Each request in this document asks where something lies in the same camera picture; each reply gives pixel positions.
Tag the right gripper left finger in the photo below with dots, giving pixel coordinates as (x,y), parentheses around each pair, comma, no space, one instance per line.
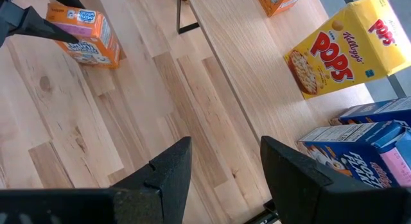
(96,206)

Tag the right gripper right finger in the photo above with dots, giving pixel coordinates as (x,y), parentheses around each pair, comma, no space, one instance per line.
(321,201)

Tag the orange Mini Wheats cereal box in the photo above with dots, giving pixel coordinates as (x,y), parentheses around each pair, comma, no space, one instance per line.
(93,28)
(282,5)

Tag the blue Frosted Flakes cereal box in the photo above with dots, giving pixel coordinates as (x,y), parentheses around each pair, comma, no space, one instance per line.
(353,153)
(379,111)

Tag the yellow Corn Pops cereal box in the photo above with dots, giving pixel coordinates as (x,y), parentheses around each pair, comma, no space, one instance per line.
(346,50)

